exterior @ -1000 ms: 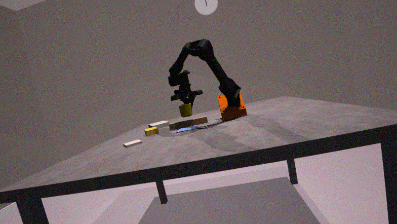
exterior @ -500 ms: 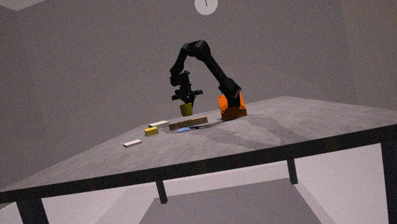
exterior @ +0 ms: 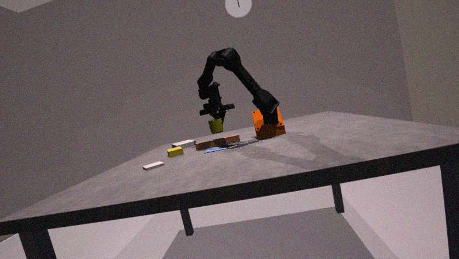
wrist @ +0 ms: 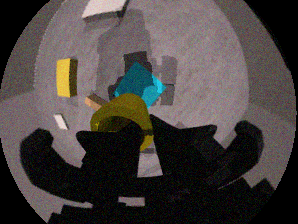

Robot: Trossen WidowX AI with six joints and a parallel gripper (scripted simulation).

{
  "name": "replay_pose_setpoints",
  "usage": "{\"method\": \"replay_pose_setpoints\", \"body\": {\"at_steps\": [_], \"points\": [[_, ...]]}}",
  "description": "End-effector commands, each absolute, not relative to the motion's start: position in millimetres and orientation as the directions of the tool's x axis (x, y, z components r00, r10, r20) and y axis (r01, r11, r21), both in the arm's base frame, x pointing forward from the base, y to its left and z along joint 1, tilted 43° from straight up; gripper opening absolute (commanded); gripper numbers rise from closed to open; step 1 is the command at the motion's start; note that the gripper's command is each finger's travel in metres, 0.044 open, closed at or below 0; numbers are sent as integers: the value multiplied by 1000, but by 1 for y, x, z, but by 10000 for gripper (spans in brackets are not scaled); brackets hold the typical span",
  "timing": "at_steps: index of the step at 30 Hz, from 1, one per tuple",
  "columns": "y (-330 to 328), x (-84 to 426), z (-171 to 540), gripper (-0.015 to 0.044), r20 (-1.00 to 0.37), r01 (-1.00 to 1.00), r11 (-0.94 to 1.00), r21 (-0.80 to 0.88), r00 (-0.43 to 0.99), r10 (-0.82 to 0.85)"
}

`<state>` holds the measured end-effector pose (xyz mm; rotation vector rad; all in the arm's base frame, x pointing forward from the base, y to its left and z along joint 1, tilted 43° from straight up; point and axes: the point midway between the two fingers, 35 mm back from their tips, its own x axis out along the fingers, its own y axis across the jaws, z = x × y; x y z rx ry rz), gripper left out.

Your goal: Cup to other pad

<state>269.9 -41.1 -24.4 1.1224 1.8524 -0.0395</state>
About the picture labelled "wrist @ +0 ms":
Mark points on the yellow rectangular block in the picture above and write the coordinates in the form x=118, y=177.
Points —
x=66, y=77

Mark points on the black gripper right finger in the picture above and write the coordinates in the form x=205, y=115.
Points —
x=169, y=140

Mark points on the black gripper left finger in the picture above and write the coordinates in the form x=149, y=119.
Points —
x=125, y=142

